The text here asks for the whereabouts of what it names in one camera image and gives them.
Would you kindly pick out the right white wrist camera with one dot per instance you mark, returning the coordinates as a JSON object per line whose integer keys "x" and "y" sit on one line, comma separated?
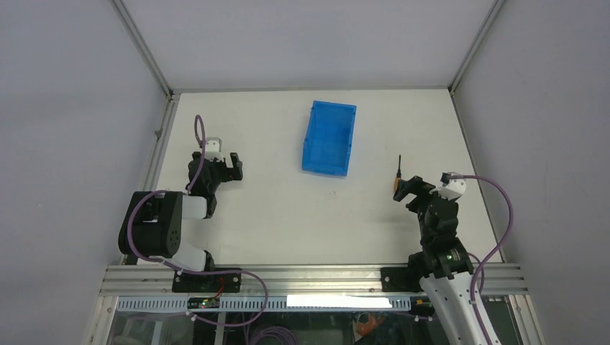
{"x": 453, "y": 186}

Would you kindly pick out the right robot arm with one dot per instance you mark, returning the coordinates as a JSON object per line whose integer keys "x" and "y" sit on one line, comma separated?
{"x": 443, "y": 269}

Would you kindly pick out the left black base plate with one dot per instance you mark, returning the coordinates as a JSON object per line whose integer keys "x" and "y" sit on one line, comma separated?
{"x": 227, "y": 282}

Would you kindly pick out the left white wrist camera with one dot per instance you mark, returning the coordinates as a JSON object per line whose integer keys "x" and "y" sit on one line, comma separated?
{"x": 213, "y": 149}

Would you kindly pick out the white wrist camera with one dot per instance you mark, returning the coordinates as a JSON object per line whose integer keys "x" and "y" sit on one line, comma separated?
{"x": 453, "y": 186}
{"x": 213, "y": 149}

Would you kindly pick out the aluminium front rail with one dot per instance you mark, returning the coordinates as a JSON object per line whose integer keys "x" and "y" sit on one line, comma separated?
{"x": 277, "y": 280}

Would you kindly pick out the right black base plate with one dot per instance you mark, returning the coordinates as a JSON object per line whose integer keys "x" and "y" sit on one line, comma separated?
{"x": 400, "y": 280}

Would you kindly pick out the orange object below table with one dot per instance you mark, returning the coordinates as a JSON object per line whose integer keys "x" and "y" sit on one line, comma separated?
{"x": 367, "y": 322}

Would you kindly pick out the slotted grey cable duct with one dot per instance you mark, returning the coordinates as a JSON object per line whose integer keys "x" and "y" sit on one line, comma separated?
{"x": 289, "y": 303}

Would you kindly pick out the orange handled screwdriver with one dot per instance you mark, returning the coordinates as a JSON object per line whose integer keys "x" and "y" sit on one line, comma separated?
{"x": 398, "y": 176}

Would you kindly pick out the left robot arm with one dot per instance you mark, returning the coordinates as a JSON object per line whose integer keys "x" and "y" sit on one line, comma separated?
{"x": 152, "y": 226}

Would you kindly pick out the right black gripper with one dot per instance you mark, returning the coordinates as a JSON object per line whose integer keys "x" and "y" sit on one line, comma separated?
{"x": 411, "y": 185}

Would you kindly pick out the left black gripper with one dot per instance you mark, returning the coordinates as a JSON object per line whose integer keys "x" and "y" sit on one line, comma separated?
{"x": 229, "y": 173}

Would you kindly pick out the blue plastic bin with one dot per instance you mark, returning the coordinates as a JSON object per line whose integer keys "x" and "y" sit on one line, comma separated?
{"x": 328, "y": 141}

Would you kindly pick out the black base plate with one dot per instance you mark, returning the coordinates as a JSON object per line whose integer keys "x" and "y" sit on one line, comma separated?
{"x": 227, "y": 282}
{"x": 400, "y": 280}

